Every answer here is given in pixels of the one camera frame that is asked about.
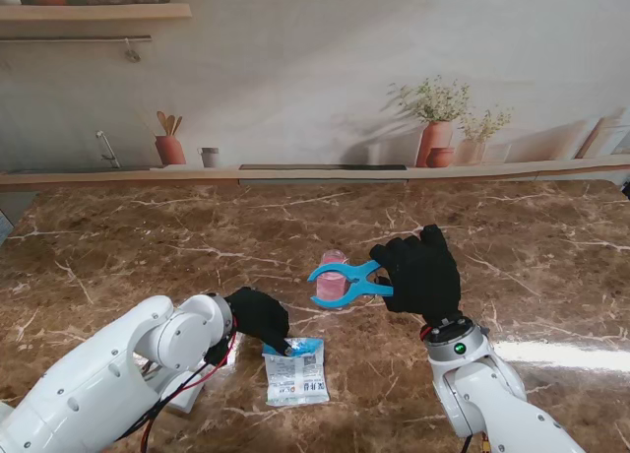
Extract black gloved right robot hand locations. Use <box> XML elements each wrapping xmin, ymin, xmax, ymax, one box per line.
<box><xmin>368</xmin><ymin>224</ymin><xmax>463</xmax><ymax>329</ymax></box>

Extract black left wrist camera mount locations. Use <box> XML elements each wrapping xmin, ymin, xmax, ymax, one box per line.
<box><xmin>204</xmin><ymin>342</ymin><xmax>232</xmax><ymax>368</ymax></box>

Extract blue plastic bag clip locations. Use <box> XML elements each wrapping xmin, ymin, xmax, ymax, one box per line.
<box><xmin>307</xmin><ymin>259</ymin><xmax>396</xmax><ymax>310</ymax></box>

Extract red and black left arm cables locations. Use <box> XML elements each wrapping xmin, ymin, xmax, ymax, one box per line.
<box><xmin>115</xmin><ymin>319</ymin><xmax>240</xmax><ymax>453</ymax></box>

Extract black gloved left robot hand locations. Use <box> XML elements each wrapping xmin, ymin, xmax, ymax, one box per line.
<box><xmin>223</xmin><ymin>286</ymin><xmax>291</xmax><ymax>356</ymax></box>

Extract wooden wall shelf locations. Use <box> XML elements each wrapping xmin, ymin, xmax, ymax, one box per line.
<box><xmin>0</xmin><ymin>3</ymin><xmax>192</xmax><ymax>24</ymax></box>

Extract red and black arm cables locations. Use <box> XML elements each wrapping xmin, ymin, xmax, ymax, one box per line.
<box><xmin>115</xmin><ymin>319</ymin><xmax>240</xmax><ymax>453</ymax></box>
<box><xmin>460</xmin><ymin>435</ymin><xmax>493</xmax><ymax>453</ymax></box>

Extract clear bottle with pink seasoning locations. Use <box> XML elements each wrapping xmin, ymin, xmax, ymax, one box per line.
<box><xmin>317</xmin><ymin>249</ymin><xmax>351</xmax><ymax>310</ymax></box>

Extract wooden cutting boards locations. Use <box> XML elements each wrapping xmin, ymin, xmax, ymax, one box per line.
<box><xmin>575</xmin><ymin>115</ymin><xmax>630</xmax><ymax>160</ymax></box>

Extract beige vase with flowers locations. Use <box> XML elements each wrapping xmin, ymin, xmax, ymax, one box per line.
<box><xmin>455</xmin><ymin>106</ymin><xmax>514</xmax><ymax>166</ymax></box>

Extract white and blue seasoning bag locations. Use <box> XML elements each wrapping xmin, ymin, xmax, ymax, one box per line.
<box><xmin>261</xmin><ymin>337</ymin><xmax>331</xmax><ymax>409</ymax></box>

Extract white square bottle cap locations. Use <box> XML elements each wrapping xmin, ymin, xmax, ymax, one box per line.
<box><xmin>164</xmin><ymin>373</ymin><xmax>206</xmax><ymax>415</ymax></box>

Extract red and black right arm cables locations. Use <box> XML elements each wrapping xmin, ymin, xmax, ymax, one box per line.
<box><xmin>460</xmin><ymin>435</ymin><xmax>493</xmax><ymax>453</ymax></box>

